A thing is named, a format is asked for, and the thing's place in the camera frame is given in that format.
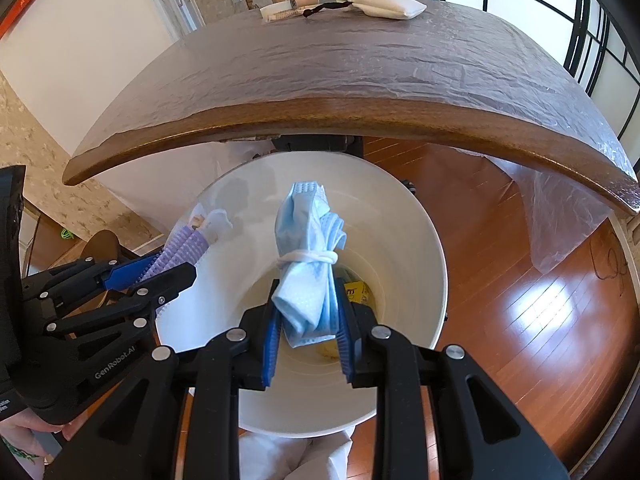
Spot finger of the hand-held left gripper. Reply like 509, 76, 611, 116
42, 261, 198, 341
20, 255, 163, 311

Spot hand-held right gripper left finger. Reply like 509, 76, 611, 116
45, 280, 281, 480

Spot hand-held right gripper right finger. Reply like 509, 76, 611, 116
332, 277, 571, 480

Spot lilac dotted cloth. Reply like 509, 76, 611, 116
142, 204, 234, 316

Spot blue face mask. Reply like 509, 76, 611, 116
272, 182, 348, 350

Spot white plastic bin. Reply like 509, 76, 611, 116
154, 152, 448, 435

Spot person's left forearm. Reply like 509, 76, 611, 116
0, 432, 51, 480

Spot person's left hand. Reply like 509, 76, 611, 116
0, 407, 68, 441

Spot yellow packet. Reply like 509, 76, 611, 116
345, 280, 376, 306

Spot person's white trousers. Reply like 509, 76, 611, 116
237, 427, 358, 480

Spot wooden table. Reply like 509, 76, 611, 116
62, 0, 640, 221

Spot white wardrobe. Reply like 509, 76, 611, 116
135, 0, 206, 41

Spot white tape roll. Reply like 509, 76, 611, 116
260, 2, 301, 23

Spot white cloth pouch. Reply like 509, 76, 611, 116
332, 0, 428, 22

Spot black framed sliding door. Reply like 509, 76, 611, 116
437, 0, 640, 161

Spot black floor cable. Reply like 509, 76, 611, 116
587, 237, 631, 296

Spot black hair tie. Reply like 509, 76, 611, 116
299, 0, 355, 18

